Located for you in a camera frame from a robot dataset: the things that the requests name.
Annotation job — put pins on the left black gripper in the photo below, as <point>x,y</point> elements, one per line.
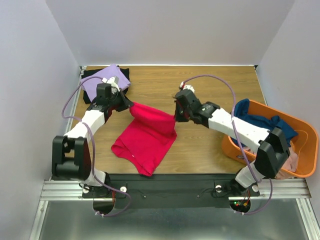
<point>128,103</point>

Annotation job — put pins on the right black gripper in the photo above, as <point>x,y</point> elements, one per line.
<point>179,110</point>

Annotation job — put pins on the red t shirt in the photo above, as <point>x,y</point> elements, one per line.
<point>147,139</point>

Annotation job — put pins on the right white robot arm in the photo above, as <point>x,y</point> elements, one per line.
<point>270,146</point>

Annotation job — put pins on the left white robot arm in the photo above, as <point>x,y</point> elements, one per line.
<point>73,154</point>

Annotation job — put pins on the folded lilac t shirt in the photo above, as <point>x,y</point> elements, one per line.
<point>110,77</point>

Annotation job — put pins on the folded black t shirt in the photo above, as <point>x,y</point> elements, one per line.
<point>87,75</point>

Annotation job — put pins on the navy blue t shirt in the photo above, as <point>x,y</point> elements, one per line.
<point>241,111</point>

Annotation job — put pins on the pink t shirt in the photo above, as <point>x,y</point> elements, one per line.
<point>290,162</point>

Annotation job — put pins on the orange plastic basket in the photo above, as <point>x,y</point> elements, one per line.
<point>305,144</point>

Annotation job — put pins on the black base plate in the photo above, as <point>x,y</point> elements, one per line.
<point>171,191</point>

